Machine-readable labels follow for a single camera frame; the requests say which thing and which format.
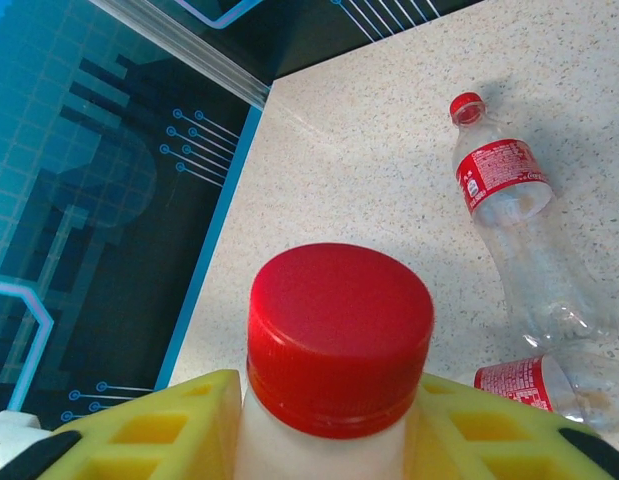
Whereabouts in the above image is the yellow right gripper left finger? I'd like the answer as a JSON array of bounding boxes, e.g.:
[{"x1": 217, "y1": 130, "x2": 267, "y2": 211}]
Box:
[{"x1": 0, "y1": 368, "x2": 243, "y2": 480}]

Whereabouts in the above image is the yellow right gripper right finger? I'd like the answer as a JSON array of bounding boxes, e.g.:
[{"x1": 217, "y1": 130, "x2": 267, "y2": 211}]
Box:
[{"x1": 403, "y1": 374, "x2": 619, "y2": 480}]

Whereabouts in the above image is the clear red-label cola bottle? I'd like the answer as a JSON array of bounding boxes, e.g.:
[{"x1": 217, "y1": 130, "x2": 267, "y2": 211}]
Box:
[
  {"x1": 472, "y1": 347, "x2": 619, "y2": 436},
  {"x1": 448, "y1": 91, "x2": 619, "y2": 351}
]

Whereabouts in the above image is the white bottle with red cap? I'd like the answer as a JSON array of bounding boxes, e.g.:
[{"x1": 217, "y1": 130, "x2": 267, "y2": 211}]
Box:
[{"x1": 233, "y1": 243, "x2": 436, "y2": 480}]

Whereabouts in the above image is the aluminium frame post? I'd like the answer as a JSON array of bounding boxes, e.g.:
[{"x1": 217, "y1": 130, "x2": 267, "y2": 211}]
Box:
[{"x1": 88, "y1": 0, "x2": 273, "y2": 109}]

